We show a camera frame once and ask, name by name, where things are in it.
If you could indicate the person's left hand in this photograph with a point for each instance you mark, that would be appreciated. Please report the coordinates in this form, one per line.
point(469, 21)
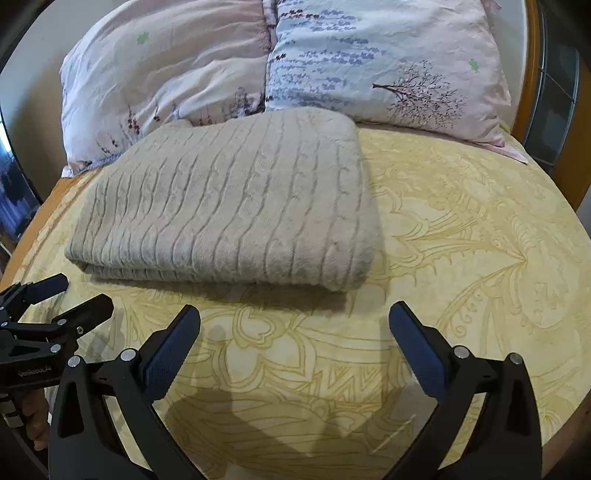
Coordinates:
point(34, 415)

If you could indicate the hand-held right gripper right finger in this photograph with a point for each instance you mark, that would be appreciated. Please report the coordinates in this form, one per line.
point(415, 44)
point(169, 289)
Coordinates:
point(415, 346)

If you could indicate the dark screen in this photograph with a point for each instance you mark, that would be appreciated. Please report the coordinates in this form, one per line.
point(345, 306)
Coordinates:
point(14, 184)

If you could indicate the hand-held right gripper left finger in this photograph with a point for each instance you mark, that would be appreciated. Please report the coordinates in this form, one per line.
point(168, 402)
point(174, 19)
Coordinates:
point(171, 360)

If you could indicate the blue tree print pillow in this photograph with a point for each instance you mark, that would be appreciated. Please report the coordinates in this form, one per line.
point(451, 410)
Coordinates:
point(369, 46)

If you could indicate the wooden headboard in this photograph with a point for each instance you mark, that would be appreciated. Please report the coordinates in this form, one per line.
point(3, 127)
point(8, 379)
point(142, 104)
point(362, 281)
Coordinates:
point(530, 83)

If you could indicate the yellow patterned bedspread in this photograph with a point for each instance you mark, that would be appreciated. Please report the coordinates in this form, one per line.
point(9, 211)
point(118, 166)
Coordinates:
point(461, 254)

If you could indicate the pink floral pillow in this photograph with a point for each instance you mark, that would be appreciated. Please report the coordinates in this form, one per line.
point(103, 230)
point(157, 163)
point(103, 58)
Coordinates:
point(161, 69)

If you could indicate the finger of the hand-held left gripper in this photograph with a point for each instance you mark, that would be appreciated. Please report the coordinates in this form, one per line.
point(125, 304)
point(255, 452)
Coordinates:
point(87, 311)
point(44, 286)

